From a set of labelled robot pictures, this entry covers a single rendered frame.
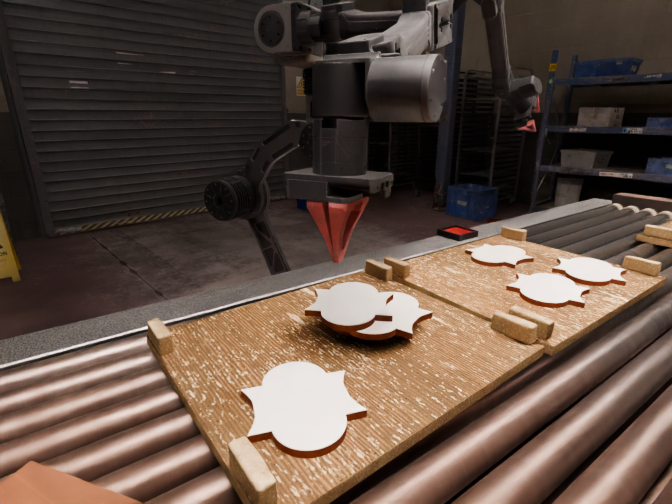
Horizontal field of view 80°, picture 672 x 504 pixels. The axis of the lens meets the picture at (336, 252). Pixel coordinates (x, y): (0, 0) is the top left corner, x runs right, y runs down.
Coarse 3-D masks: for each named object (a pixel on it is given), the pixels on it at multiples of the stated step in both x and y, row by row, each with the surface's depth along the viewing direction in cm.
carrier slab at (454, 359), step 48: (384, 288) 70; (192, 336) 55; (240, 336) 55; (288, 336) 55; (336, 336) 55; (432, 336) 55; (480, 336) 55; (192, 384) 45; (240, 384) 45; (384, 384) 45; (432, 384) 45; (480, 384) 45; (240, 432) 38; (384, 432) 38; (288, 480) 33; (336, 480) 33
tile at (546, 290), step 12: (516, 276) 75; (528, 276) 73; (540, 276) 73; (552, 276) 73; (516, 288) 69; (528, 288) 68; (540, 288) 68; (552, 288) 68; (564, 288) 68; (576, 288) 68; (588, 288) 68; (528, 300) 65; (540, 300) 64; (552, 300) 64; (564, 300) 64; (576, 300) 64
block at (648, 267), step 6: (624, 258) 79; (630, 258) 78; (636, 258) 77; (642, 258) 78; (624, 264) 79; (630, 264) 78; (636, 264) 78; (642, 264) 77; (648, 264) 76; (654, 264) 75; (660, 264) 75; (636, 270) 78; (642, 270) 77; (648, 270) 76; (654, 270) 75; (654, 276) 76
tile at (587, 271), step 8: (560, 264) 79; (568, 264) 79; (576, 264) 79; (584, 264) 79; (592, 264) 79; (600, 264) 79; (608, 264) 79; (560, 272) 77; (568, 272) 75; (576, 272) 75; (584, 272) 75; (592, 272) 75; (600, 272) 75; (608, 272) 75; (616, 272) 75; (624, 272) 76; (576, 280) 73; (584, 280) 72; (592, 280) 71; (600, 280) 71; (608, 280) 71; (616, 280) 72; (624, 280) 71
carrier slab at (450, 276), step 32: (448, 256) 86; (544, 256) 86; (576, 256) 86; (416, 288) 72; (448, 288) 70; (480, 288) 70; (608, 288) 70; (640, 288) 70; (576, 320) 59; (544, 352) 54
